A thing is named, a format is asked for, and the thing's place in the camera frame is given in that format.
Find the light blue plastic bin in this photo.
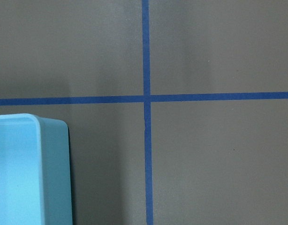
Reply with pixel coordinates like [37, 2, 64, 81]
[0, 113, 73, 225]

